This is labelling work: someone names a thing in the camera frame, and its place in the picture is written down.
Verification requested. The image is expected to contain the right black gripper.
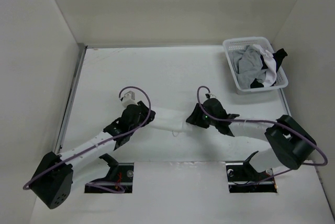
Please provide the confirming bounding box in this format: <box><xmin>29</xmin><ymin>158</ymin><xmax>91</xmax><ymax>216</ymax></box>
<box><xmin>186</xmin><ymin>103</ymin><xmax>217</xmax><ymax>129</ymax></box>

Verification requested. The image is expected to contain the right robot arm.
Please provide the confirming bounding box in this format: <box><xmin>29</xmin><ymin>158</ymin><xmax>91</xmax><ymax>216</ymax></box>
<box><xmin>186</xmin><ymin>98</ymin><xmax>316</xmax><ymax>180</ymax></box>

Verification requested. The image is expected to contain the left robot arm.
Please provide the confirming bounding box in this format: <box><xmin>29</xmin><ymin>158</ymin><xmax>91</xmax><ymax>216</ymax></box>
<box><xmin>27</xmin><ymin>101</ymin><xmax>156</xmax><ymax>209</ymax></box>

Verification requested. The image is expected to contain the grey tank top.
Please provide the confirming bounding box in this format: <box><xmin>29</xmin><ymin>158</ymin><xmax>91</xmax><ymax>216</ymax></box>
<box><xmin>230</xmin><ymin>45</ymin><xmax>266</xmax><ymax>89</ymax></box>

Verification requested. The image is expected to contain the black tank top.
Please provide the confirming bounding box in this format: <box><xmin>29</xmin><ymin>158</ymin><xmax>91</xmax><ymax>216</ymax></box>
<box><xmin>250</xmin><ymin>49</ymin><xmax>287</xmax><ymax>88</ymax></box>

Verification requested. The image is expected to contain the white plastic basket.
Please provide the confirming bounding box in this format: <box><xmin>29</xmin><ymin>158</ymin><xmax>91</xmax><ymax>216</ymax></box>
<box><xmin>222</xmin><ymin>37</ymin><xmax>288</xmax><ymax>95</ymax></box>

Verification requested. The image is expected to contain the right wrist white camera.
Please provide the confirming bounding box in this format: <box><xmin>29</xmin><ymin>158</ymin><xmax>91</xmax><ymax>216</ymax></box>
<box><xmin>205</xmin><ymin>93</ymin><xmax>217</xmax><ymax>99</ymax></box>

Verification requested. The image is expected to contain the wrist white camera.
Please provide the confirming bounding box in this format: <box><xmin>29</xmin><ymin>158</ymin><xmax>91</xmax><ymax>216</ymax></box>
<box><xmin>205</xmin><ymin>93</ymin><xmax>217</xmax><ymax>99</ymax></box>
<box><xmin>120</xmin><ymin>91</ymin><xmax>137</xmax><ymax>108</ymax></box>

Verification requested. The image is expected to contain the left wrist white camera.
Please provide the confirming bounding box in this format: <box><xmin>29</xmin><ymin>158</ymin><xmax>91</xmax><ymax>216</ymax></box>
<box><xmin>120</xmin><ymin>91</ymin><xmax>137</xmax><ymax>108</ymax></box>

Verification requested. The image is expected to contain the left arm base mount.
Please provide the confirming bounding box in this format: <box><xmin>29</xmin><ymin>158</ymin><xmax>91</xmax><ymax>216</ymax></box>
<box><xmin>84</xmin><ymin>154</ymin><xmax>135</xmax><ymax>194</ymax></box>

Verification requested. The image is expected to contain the metal table edge rail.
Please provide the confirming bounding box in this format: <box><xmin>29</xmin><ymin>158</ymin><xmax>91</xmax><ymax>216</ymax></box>
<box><xmin>53</xmin><ymin>43</ymin><xmax>87</xmax><ymax>153</ymax></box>

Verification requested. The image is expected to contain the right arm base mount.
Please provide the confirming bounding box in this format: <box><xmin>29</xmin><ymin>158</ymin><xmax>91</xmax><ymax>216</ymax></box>
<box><xmin>226</xmin><ymin>152</ymin><xmax>277</xmax><ymax>193</ymax></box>

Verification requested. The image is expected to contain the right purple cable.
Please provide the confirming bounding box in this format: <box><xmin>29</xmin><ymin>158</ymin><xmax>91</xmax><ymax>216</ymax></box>
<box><xmin>196</xmin><ymin>85</ymin><xmax>328</xmax><ymax>185</ymax></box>

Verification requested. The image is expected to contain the purple cable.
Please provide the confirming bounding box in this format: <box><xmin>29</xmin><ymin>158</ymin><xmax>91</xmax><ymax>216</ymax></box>
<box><xmin>23</xmin><ymin>86</ymin><xmax>152</xmax><ymax>195</ymax></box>
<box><xmin>196</xmin><ymin>85</ymin><xmax>328</xmax><ymax>185</ymax></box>

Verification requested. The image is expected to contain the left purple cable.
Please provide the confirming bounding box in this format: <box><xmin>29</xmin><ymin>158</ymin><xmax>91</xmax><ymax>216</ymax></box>
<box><xmin>23</xmin><ymin>86</ymin><xmax>152</xmax><ymax>195</ymax></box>

